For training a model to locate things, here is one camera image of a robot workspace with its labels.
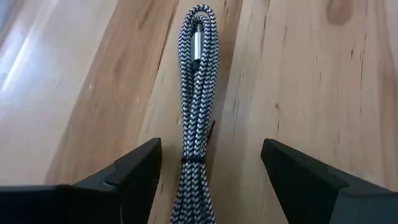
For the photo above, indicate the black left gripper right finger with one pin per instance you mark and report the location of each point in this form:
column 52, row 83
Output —
column 311, row 199

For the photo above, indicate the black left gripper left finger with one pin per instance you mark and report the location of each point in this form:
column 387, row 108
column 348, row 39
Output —
column 93, row 205

